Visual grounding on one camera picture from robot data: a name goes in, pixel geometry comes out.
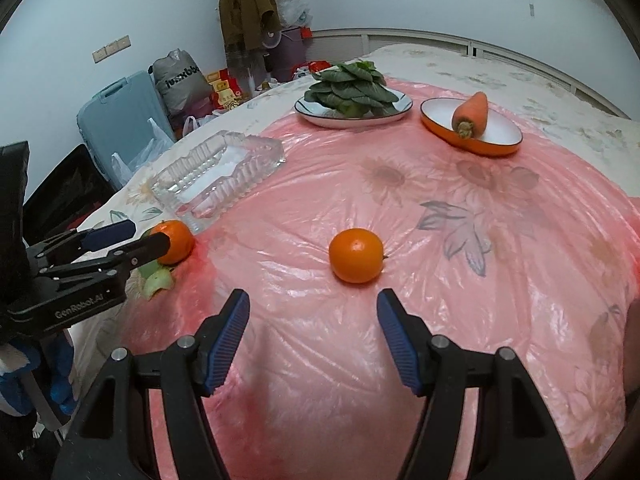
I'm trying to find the small orange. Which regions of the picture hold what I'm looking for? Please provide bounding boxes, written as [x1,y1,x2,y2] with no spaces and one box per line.
[150,220,195,266]
[329,229,385,285]

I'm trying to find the green vegetable piece upper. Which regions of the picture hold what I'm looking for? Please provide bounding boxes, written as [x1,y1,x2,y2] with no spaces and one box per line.
[139,260,175,300]

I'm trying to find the clear glass dish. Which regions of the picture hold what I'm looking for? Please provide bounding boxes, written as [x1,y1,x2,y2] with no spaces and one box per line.
[151,130,285,234]

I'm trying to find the blue suitcase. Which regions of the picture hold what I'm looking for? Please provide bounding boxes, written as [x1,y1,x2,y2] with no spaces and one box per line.
[77,70,175,190]

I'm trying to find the white plastic bag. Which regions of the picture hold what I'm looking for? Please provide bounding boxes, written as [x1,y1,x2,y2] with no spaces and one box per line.
[111,118,174,186]

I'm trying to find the copper black electric kettle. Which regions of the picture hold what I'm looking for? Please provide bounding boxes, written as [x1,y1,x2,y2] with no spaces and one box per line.
[623,298,640,410]

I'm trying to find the grey bag with lettering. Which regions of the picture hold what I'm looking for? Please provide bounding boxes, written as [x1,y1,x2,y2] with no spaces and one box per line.
[151,49,212,116]

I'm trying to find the pink plastic sheet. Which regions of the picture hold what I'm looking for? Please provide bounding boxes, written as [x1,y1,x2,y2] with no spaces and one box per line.
[122,114,639,479]

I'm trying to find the red yellow snack box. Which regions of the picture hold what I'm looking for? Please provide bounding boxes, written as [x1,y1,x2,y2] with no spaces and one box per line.
[205,68,250,110]

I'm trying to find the floral bed quilt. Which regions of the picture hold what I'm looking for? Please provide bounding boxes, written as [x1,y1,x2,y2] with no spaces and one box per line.
[73,44,639,386]

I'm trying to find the white plate with rim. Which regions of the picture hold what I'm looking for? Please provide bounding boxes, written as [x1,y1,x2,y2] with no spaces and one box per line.
[294,89,413,129]

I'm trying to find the purple bin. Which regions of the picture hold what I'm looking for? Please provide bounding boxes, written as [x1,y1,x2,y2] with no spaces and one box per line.
[262,27,306,82]

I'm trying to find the olive jacket on rack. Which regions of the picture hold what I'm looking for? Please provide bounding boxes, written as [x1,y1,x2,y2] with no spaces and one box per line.
[218,0,281,51]

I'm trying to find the green leafy vegetables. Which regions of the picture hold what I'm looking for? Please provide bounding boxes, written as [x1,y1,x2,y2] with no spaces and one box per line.
[304,61,397,110]

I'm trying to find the orange white oval dish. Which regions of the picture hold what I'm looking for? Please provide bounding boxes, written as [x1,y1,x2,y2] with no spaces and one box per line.
[420,96,524,158]

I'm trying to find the carrot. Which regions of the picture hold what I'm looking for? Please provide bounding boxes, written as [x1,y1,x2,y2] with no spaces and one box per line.
[451,92,489,139]

